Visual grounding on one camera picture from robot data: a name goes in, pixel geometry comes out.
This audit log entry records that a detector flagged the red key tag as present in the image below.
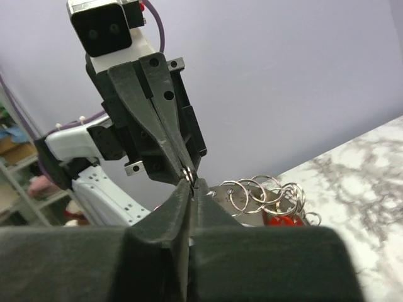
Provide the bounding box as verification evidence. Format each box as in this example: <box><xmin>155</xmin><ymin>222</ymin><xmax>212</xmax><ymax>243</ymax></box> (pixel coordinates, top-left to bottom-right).
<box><xmin>268</xmin><ymin>216</ymin><xmax>304</xmax><ymax>226</ymax></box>

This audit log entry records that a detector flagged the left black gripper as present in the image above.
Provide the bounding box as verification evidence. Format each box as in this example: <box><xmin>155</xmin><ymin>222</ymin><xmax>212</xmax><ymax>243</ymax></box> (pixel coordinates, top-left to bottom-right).
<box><xmin>86</xmin><ymin>52</ymin><xmax>207</xmax><ymax>185</ymax></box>

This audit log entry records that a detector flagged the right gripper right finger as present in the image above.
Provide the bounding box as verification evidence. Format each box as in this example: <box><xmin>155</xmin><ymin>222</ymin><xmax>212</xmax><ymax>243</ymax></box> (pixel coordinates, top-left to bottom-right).
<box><xmin>188</xmin><ymin>186</ymin><xmax>364</xmax><ymax>301</ymax></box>

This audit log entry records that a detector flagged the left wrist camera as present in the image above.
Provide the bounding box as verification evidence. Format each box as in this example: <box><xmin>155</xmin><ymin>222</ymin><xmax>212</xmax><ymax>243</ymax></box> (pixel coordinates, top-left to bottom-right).
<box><xmin>66</xmin><ymin>0</ymin><xmax>155</xmax><ymax>72</ymax></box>

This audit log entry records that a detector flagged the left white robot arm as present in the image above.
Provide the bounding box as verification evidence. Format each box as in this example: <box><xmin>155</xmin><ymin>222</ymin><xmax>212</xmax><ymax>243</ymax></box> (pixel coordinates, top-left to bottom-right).
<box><xmin>35</xmin><ymin>52</ymin><xmax>207</xmax><ymax>226</ymax></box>

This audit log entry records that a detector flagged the round metal keyring disc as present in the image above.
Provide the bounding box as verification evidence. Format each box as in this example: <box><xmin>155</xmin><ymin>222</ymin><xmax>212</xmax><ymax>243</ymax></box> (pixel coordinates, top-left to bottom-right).
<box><xmin>154</xmin><ymin>165</ymin><xmax>322</xmax><ymax>228</ymax></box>

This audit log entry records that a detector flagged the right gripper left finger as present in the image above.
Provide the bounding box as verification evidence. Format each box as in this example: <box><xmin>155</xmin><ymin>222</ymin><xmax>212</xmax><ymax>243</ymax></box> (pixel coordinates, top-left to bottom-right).
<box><xmin>1</xmin><ymin>180</ymin><xmax>191</xmax><ymax>301</ymax></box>

